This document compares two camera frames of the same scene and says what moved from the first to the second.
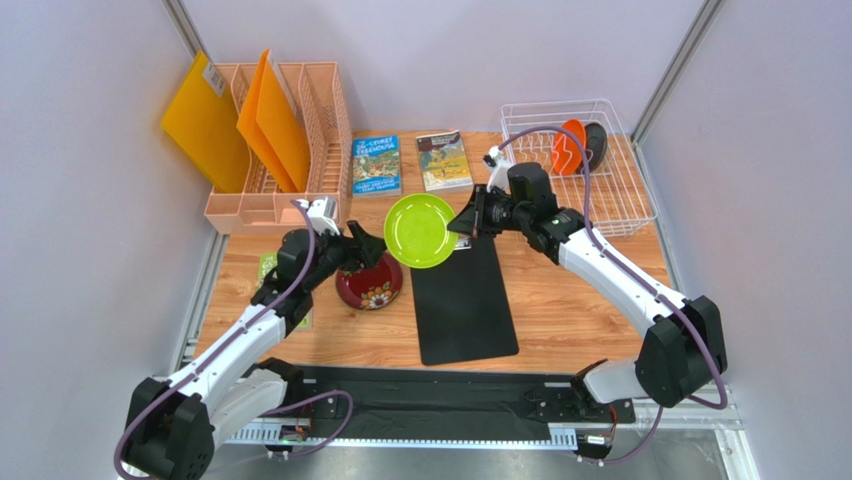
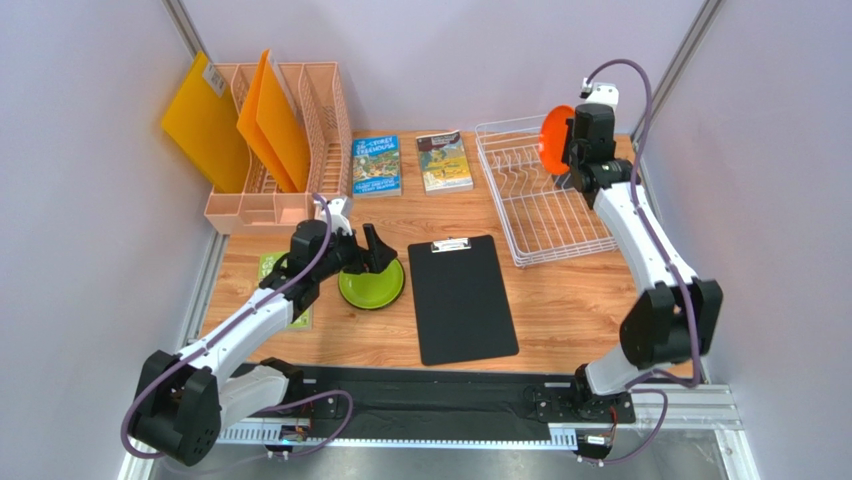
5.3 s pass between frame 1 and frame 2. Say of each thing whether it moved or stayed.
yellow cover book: stayed
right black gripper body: moved
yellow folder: stayed
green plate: moved
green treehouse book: stayed
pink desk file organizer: stayed
